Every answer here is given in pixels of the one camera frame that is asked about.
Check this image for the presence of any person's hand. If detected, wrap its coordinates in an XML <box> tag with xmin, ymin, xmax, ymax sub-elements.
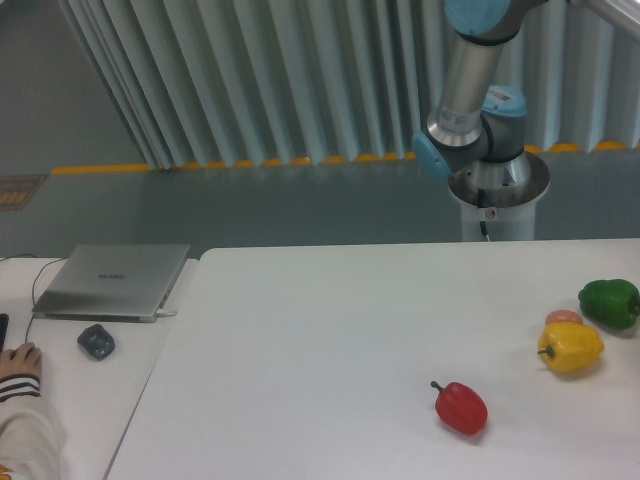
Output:
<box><xmin>0</xmin><ymin>342</ymin><xmax>42</xmax><ymax>381</ymax></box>

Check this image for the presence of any yellow bell pepper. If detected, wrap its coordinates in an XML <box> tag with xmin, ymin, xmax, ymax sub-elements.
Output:
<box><xmin>537</xmin><ymin>322</ymin><xmax>604</xmax><ymax>374</ymax></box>

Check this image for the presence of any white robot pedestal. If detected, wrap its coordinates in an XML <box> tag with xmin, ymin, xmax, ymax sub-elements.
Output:
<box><xmin>457</xmin><ymin>200</ymin><xmax>536</xmax><ymax>242</ymax></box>

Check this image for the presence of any black keyboard edge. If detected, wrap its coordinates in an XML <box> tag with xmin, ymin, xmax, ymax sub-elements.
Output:
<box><xmin>0</xmin><ymin>313</ymin><xmax>9</xmax><ymax>351</ymax></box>

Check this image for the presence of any silver closed laptop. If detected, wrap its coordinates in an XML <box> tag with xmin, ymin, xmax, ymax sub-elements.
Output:
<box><xmin>32</xmin><ymin>244</ymin><xmax>189</xmax><ymax>323</ymax></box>

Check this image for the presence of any black laptop cable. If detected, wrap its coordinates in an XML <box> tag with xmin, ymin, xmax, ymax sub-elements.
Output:
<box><xmin>0</xmin><ymin>255</ymin><xmax>69</xmax><ymax>347</ymax></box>

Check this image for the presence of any aluminium frame beam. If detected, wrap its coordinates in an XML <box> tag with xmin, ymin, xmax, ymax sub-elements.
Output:
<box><xmin>568</xmin><ymin>0</ymin><xmax>640</xmax><ymax>40</ymax></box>

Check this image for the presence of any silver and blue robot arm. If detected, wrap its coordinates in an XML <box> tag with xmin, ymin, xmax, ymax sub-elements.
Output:
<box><xmin>411</xmin><ymin>1</ymin><xmax>550</xmax><ymax>208</ymax></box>

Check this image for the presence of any cream sleeve forearm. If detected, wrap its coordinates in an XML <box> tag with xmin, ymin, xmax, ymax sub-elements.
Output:
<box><xmin>1</xmin><ymin>374</ymin><xmax>63</xmax><ymax>479</ymax></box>

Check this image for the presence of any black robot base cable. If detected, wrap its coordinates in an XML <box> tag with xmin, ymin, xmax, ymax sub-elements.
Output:
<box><xmin>475</xmin><ymin>187</ymin><xmax>493</xmax><ymax>243</ymax></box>

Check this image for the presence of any brown egg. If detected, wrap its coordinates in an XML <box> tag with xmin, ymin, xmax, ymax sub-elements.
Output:
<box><xmin>545</xmin><ymin>309</ymin><xmax>583</xmax><ymax>325</ymax></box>

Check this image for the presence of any green bell pepper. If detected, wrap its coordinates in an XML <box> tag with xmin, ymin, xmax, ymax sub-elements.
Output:
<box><xmin>578</xmin><ymin>279</ymin><xmax>639</xmax><ymax>331</ymax></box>

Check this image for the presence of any red bell pepper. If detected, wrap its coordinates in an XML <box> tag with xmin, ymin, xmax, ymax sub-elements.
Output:
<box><xmin>430</xmin><ymin>381</ymin><xmax>488</xmax><ymax>436</ymax></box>

